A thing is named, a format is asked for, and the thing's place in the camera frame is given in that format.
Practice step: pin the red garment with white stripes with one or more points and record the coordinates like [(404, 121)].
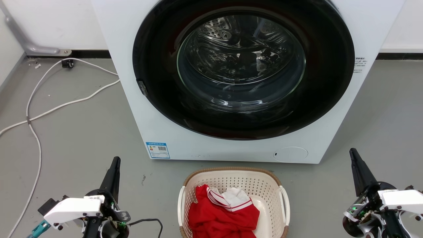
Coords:
[(218, 219)]

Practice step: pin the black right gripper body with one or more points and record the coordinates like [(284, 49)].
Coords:
[(366, 215)]

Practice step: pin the grey drain pipe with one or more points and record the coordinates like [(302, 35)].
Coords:
[(23, 39)]

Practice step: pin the small black floor bracket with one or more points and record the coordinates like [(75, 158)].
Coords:
[(67, 63)]

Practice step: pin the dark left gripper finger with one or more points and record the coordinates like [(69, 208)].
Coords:
[(108, 181), (115, 181)]

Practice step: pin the stainless steel washer drum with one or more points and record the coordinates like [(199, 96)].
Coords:
[(241, 59)]

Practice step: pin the black round washer door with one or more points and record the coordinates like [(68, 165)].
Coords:
[(158, 82)]

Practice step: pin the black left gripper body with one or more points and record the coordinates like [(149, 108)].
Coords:
[(114, 215)]

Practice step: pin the cream plastic laundry basket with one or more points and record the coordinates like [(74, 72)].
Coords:
[(231, 180)]

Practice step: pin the white front-load washing machine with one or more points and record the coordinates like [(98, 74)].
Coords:
[(125, 66)]

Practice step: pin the round white filter cover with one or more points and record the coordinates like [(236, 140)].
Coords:
[(290, 154)]

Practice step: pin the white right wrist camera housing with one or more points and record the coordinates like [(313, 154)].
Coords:
[(401, 198)]

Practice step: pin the blue energy label sticker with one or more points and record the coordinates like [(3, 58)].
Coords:
[(158, 150)]

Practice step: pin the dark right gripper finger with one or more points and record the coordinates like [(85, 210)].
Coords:
[(366, 175), (357, 175)]

